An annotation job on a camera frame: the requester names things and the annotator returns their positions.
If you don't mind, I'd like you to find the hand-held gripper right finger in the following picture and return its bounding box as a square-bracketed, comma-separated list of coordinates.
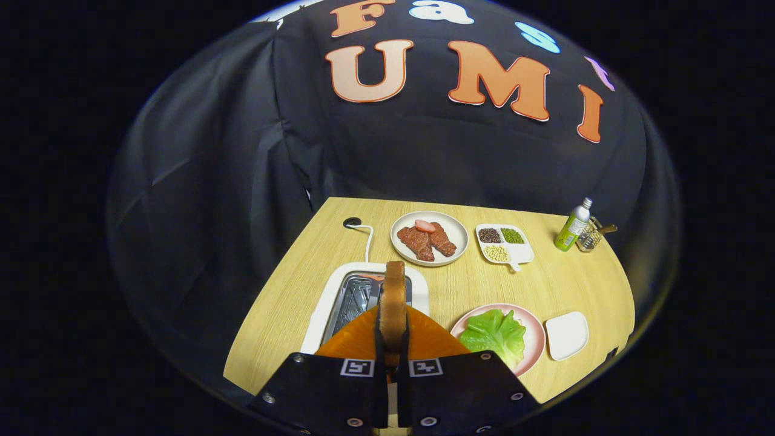
[397, 305, 541, 434]

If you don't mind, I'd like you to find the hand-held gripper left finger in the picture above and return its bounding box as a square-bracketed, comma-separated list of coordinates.
[251, 305, 388, 434]

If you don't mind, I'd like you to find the green lettuce leaf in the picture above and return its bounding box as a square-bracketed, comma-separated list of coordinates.
[459, 309, 527, 369]

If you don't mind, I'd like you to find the rounded brown-crust bread slice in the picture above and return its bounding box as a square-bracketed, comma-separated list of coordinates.
[378, 261, 407, 370]

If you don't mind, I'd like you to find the white toaster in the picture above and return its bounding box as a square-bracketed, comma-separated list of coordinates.
[300, 262, 430, 355]

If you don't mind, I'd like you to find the pink round plate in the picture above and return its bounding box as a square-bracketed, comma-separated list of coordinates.
[450, 303, 546, 377]

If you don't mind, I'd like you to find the white square plate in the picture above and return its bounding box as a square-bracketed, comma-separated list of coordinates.
[545, 311, 589, 362]

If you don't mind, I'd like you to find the white divided dish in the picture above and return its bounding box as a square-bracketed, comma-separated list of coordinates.
[475, 223, 535, 272]

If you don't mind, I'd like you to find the brown meat piece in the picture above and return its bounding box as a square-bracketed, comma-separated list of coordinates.
[429, 222, 458, 257]
[397, 226, 435, 262]

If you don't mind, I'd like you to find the beige round plate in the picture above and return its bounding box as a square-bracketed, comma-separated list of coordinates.
[391, 211, 470, 268]

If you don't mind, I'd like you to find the silver bottle with green label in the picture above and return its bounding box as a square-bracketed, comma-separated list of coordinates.
[553, 197, 593, 252]

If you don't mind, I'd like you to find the white toaster cable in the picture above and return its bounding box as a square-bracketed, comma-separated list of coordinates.
[353, 224, 374, 263]

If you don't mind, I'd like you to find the wire mesh utensil holder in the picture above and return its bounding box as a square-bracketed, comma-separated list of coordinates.
[575, 217, 604, 253]

